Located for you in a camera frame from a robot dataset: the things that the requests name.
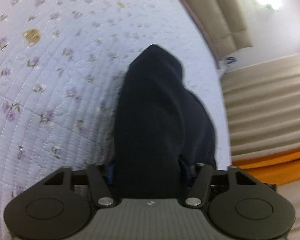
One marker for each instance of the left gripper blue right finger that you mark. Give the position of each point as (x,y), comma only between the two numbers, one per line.
(190,173)

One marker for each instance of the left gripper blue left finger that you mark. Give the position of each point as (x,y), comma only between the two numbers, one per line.
(110,173)

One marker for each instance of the navy hoodie with white stripes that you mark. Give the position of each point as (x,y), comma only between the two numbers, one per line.
(159,127)

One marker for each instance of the beige curtain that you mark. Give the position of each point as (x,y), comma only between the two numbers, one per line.
(263,108)

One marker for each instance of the white shopping bag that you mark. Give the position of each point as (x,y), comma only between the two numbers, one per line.
(224,64)

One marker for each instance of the floral quilted bed cover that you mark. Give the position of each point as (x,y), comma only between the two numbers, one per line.
(62,64)

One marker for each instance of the beige padded headboard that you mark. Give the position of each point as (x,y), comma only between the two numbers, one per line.
(222,23)

